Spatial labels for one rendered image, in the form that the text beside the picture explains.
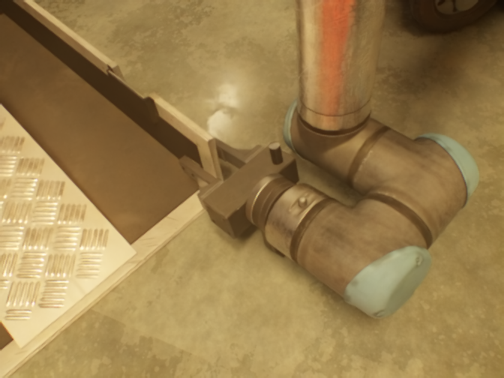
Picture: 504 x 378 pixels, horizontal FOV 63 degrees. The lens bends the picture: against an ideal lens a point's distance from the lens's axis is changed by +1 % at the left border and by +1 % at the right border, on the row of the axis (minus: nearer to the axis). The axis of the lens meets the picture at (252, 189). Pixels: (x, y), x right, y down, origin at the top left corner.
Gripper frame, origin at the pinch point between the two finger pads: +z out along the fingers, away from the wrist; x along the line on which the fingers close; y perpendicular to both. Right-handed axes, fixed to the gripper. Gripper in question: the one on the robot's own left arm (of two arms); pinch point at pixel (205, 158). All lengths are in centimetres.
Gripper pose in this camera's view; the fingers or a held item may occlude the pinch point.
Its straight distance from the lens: 61.9
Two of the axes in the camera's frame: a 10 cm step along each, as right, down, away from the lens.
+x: -7.1, 6.1, -3.6
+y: -2.0, -6.5, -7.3
